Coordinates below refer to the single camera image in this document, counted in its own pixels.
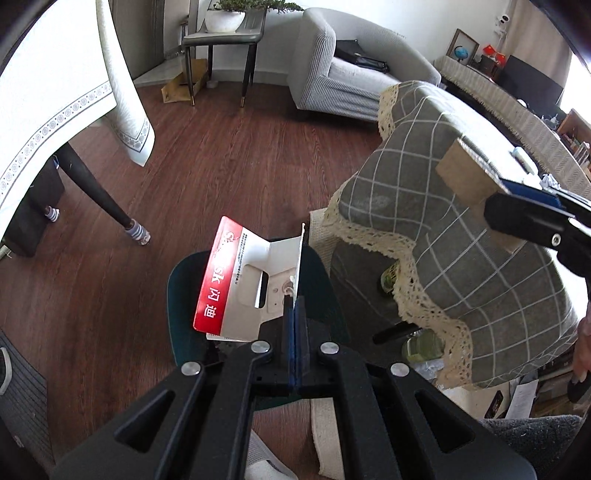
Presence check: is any long table beige cloth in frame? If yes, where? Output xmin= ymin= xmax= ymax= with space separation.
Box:
xmin=434 ymin=55 xmax=591 ymax=185

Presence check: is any red white cardboard package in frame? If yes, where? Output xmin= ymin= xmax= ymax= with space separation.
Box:
xmin=192 ymin=215 xmax=308 ymax=342

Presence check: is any dark picture frame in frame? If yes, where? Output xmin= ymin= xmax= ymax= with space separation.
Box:
xmin=448 ymin=28 xmax=481 ymax=65

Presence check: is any black table leg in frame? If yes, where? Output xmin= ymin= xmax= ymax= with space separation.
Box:
xmin=58 ymin=142 xmax=151 ymax=245

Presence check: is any grey checked tablecloth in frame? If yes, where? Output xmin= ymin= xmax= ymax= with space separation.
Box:
xmin=307 ymin=80 xmax=580 ymax=391

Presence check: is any green bottle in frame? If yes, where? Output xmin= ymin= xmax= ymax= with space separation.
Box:
xmin=379 ymin=263 xmax=400 ymax=294

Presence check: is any black box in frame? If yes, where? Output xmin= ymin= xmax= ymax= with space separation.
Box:
xmin=9 ymin=157 xmax=65 ymax=258

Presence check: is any person's right hand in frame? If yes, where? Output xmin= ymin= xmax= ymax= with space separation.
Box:
xmin=573 ymin=316 xmax=591 ymax=384

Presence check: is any black bag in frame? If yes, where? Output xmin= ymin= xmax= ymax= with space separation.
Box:
xmin=333 ymin=39 xmax=390 ymax=73

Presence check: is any white paper sheet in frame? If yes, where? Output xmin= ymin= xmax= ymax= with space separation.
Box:
xmin=505 ymin=378 xmax=539 ymax=418

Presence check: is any beige curtain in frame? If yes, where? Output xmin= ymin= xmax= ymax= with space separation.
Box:
xmin=505 ymin=0 xmax=573 ymax=61

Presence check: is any grey armchair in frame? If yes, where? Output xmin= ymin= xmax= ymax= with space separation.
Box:
xmin=287 ymin=7 xmax=441 ymax=123

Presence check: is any white patterned tablecloth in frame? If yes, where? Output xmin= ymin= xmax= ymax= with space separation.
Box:
xmin=0 ymin=0 xmax=155 ymax=241

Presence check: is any potted plant white pot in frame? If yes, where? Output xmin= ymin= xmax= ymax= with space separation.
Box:
xmin=203 ymin=0 xmax=303 ymax=34

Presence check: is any grey chair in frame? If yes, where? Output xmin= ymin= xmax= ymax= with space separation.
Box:
xmin=180 ymin=0 xmax=269 ymax=108

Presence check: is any brown cardboard tape roll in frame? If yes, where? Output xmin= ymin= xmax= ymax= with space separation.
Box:
xmin=435 ymin=138 xmax=532 ymax=254

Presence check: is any grey striped floor mat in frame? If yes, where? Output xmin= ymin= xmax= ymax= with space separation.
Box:
xmin=0 ymin=330 xmax=49 ymax=467

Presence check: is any flat cardboard box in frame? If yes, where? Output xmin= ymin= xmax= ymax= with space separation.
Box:
xmin=161 ymin=59 xmax=208 ymax=104

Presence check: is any wooden desk shelf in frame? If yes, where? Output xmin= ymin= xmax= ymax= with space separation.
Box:
xmin=556 ymin=108 xmax=591 ymax=162

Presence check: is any grey fuzzy cloth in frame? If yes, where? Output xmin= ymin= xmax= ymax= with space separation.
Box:
xmin=480 ymin=414 xmax=585 ymax=480

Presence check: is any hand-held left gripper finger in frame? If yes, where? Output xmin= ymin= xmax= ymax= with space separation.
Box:
xmin=48 ymin=295 xmax=296 ymax=480
xmin=294 ymin=295 xmax=539 ymax=480

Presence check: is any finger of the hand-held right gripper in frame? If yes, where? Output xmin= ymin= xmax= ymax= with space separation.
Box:
xmin=484 ymin=193 xmax=578 ymax=246
xmin=501 ymin=178 xmax=591 ymax=219

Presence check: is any dark trash bin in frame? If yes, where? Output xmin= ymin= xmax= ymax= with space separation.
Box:
xmin=167 ymin=240 xmax=352 ymax=411

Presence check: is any black monitor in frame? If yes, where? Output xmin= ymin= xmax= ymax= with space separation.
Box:
xmin=496 ymin=54 xmax=565 ymax=109

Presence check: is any glass jar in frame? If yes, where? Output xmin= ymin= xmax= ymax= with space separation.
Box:
xmin=401 ymin=330 xmax=446 ymax=365

